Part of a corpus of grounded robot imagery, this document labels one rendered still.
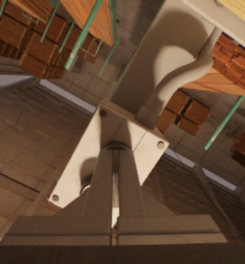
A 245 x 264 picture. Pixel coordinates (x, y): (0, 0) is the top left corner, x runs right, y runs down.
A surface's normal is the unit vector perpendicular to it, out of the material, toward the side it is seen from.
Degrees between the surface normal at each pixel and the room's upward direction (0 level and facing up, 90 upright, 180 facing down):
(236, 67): 90
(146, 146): 90
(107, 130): 90
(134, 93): 90
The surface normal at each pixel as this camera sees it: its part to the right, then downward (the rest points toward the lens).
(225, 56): 0.02, 0.27
